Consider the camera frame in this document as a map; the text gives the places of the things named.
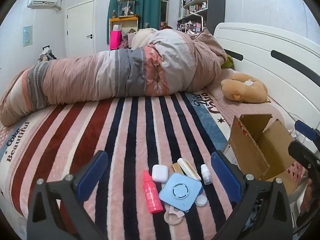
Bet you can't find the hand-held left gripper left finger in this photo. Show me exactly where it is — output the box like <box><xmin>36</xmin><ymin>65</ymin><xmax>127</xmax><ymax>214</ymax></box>
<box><xmin>26</xmin><ymin>150</ymin><xmax>108</xmax><ymax>240</ymax></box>

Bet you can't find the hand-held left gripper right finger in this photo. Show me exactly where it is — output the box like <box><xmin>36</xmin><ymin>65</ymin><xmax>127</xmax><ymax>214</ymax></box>
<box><xmin>211</xmin><ymin>151</ymin><xmax>293</xmax><ymax>240</ymax></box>

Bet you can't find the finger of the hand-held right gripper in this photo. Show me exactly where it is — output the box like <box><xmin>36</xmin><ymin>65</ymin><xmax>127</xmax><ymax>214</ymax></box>
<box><xmin>288</xmin><ymin>140</ymin><xmax>320</xmax><ymax>178</ymax></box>
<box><xmin>294</xmin><ymin>120</ymin><xmax>320</xmax><ymax>141</ymax></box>

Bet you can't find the small clear dropper bottle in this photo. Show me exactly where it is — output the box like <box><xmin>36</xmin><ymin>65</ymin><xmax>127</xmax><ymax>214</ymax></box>
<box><xmin>200</xmin><ymin>164</ymin><xmax>213</xmax><ymax>185</ymax></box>

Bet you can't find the white cream tube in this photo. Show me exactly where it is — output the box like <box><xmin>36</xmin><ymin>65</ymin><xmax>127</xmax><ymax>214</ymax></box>
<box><xmin>177</xmin><ymin>158</ymin><xmax>202</xmax><ymax>181</ymax></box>

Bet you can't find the cardboard box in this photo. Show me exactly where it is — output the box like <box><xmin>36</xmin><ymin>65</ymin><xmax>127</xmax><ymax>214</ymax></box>
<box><xmin>222</xmin><ymin>114</ymin><xmax>305</xmax><ymax>196</ymax></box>

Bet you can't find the light blue square case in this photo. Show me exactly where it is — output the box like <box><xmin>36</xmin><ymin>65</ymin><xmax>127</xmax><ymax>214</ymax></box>
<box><xmin>158</xmin><ymin>172</ymin><xmax>203</xmax><ymax>211</ymax></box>

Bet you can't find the pink spray bottle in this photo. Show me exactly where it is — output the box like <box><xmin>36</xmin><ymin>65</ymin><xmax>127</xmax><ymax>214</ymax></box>
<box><xmin>142</xmin><ymin>170</ymin><xmax>163</xmax><ymax>214</ymax></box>

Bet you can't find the white earbud case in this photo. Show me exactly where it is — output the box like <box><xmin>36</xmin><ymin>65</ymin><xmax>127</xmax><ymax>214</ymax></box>
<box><xmin>151</xmin><ymin>164</ymin><xmax>169</xmax><ymax>183</ymax></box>

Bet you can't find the pink polka dot cloth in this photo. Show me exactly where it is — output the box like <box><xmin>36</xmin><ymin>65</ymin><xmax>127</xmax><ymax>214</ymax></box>
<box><xmin>287</xmin><ymin>159</ymin><xmax>308</xmax><ymax>181</ymax></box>

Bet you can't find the striped plush blanket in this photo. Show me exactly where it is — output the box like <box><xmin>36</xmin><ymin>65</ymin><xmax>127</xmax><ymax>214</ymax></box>
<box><xmin>0</xmin><ymin>91</ymin><xmax>250</xmax><ymax>240</ymax></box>

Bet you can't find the white bed headboard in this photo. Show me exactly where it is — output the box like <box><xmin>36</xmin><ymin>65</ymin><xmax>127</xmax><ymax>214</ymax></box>
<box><xmin>212</xmin><ymin>22</ymin><xmax>320</xmax><ymax>142</ymax></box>

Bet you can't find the brown plush toy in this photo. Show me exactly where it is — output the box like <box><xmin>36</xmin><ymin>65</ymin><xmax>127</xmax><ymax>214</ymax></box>
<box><xmin>221</xmin><ymin>73</ymin><xmax>269</xmax><ymax>104</ymax></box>

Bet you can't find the green plush toy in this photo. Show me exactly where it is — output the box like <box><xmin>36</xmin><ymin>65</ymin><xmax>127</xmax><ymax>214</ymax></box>
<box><xmin>221</xmin><ymin>54</ymin><xmax>235</xmax><ymax>69</ymax></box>

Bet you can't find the pink grey striped duvet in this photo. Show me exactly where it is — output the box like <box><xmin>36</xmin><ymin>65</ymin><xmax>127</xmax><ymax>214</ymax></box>
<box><xmin>0</xmin><ymin>27</ymin><xmax>228</xmax><ymax>128</ymax></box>

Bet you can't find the pink gift bag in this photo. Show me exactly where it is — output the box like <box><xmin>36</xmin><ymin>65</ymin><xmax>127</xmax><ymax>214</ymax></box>
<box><xmin>109</xmin><ymin>30</ymin><xmax>122</xmax><ymax>50</ymax></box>

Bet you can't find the cream pillow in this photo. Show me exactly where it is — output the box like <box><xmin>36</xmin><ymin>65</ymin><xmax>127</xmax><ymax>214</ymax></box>
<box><xmin>131</xmin><ymin>28</ymin><xmax>158</xmax><ymax>50</ymax></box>

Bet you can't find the white door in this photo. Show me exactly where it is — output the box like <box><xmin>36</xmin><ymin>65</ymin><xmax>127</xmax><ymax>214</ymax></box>
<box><xmin>66</xmin><ymin>0</ymin><xmax>96</xmax><ymax>59</ymax></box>

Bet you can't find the yellow shelf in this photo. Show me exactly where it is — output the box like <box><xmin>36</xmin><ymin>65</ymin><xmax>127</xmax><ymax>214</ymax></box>
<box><xmin>109</xmin><ymin>16</ymin><xmax>140</xmax><ymax>33</ymax></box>

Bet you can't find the dark bookshelf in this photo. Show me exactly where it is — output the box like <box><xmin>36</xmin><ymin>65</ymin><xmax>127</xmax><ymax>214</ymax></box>
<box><xmin>177</xmin><ymin>0</ymin><xmax>209</xmax><ymax>33</ymax></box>

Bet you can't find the glass display case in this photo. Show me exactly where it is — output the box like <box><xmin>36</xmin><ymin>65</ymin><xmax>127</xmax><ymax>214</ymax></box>
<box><xmin>117</xmin><ymin>0</ymin><xmax>137</xmax><ymax>18</ymax></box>

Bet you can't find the window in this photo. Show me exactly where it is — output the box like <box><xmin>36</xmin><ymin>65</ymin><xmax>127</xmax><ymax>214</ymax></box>
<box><xmin>160</xmin><ymin>0</ymin><xmax>171</xmax><ymax>23</ymax></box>

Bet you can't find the teal curtain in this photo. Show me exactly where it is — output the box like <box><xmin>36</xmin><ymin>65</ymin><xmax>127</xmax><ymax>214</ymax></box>
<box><xmin>107</xmin><ymin>0</ymin><xmax>162</xmax><ymax>44</ymax></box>

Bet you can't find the white air conditioner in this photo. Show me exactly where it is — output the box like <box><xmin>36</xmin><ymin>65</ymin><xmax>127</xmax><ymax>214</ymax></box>
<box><xmin>27</xmin><ymin>0</ymin><xmax>62</xmax><ymax>12</ymax></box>

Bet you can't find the white cable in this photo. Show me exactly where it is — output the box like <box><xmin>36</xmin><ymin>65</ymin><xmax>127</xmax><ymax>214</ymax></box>
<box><xmin>269</xmin><ymin>95</ymin><xmax>299</xmax><ymax>137</ymax></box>

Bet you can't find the light blue wall poster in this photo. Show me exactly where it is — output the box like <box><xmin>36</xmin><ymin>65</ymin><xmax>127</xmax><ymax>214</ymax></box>
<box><xmin>23</xmin><ymin>25</ymin><xmax>33</xmax><ymax>47</ymax></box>

